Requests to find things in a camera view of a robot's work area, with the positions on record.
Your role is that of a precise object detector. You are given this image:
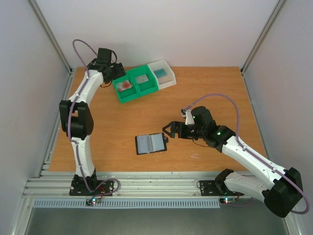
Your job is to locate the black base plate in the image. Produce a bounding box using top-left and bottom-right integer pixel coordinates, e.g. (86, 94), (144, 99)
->
(69, 174), (116, 196)
(196, 180), (244, 197)

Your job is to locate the teal card in bin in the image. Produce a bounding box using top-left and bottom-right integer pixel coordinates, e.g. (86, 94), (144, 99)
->
(154, 69), (167, 79)

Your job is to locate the left small circuit board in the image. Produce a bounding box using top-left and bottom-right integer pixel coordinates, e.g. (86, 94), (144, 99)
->
(85, 198), (102, 206)

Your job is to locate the grey slotted cable duct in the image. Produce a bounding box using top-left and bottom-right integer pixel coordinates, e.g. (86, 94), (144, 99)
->
(33, 198), (220, 209)

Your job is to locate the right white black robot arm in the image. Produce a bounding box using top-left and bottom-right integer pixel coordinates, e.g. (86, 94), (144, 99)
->
(162, 106), (304, 218)

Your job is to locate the right small circuit board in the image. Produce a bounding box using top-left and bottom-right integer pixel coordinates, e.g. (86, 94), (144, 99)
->
(220, 197), (239, 205)

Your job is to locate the green bin middle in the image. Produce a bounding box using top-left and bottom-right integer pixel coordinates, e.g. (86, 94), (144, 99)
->
(128, 65), (158, 96)

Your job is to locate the aluminium frame rail front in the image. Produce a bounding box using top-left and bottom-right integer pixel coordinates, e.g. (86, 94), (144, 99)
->
(23, 171), (291, 200)

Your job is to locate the green bin left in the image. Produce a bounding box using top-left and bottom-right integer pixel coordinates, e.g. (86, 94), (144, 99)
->
(113, 71), (139, 103)

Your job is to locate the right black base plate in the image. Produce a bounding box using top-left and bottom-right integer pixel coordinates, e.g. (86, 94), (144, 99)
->
(196, 180), (244, 197)

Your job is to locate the white bin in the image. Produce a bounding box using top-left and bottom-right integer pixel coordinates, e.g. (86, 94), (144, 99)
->
(147, 59), (177, 90)

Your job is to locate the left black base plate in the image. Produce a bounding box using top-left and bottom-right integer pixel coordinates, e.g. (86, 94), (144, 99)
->
(69, 174), (116, 196)

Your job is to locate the grey card in bin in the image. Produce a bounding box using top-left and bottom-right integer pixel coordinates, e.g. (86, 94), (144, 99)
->
(135, 74), (149, 84)

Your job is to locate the green bin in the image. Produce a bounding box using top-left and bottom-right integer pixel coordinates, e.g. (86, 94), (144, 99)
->
(128, 65), (158, 96)
(113, 71), (139, 103)

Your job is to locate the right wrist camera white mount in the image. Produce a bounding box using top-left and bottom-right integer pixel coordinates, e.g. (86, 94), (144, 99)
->
(180, 109), (195, 125)

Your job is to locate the small circuit board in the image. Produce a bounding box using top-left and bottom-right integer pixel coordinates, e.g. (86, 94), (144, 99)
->
(220, 197), (239, 205)
(85, 198), (102, 206)

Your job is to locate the black leather card holder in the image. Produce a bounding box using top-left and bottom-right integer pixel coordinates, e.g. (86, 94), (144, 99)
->
(135, 133), (169, 155)

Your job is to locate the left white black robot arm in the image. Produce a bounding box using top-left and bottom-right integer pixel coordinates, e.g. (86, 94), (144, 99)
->
(59, 48), (126, 197)

